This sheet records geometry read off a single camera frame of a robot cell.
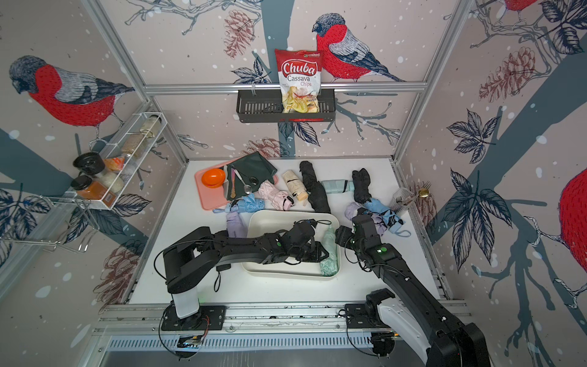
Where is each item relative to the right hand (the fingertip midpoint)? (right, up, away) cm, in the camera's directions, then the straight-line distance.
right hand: (341, 231), depth 85 cm
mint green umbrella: (-5, -11, -6) cm, 14 cm away
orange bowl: (-59, +20, +25) cm, 67 cm away
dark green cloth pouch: (-40, +24, +30) cm, 55 cm away
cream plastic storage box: (-32, 0, +12) cm, 34 cm away
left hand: (-4, -8, -5) cm, 10 cm away
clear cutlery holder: (+24, +11, +3) cm, 27 cm away
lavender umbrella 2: (+6, +6, +12) cm, 15 cm away
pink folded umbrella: (-24, +10, +14) cm, 30 cm away
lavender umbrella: (-43, 0, +8) cm, 43 cm away
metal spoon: (-42, +15, +24) cm, 50 cm away
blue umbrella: (-39, +9, +13) cm, 42 cm away
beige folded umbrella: (-17, +15, +20) cm, 31 cm away
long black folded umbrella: (-8, +13, +19) cm, 24 cm away
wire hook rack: (-84, +7, -19) cm, 87 cm away
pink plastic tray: (-56, +10, +21) cm, 61 cm away
